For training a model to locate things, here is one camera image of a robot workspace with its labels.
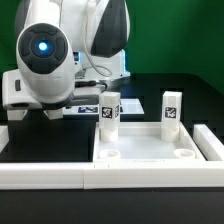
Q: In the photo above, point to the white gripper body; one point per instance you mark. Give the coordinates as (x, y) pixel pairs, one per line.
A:
(47, 92)

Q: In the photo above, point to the white square tabletop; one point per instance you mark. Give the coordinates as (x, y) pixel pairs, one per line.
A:
(141, 142)

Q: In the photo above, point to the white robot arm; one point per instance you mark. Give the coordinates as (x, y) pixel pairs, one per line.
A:
(49, 34)

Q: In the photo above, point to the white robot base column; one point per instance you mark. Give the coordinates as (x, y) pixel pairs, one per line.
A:
(116, 64)

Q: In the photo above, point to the white base tag plate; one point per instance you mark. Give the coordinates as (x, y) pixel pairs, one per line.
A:
(127, 107)

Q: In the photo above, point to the white U-shaped obstacle fence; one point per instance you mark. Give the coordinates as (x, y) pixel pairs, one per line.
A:
(182, 172)

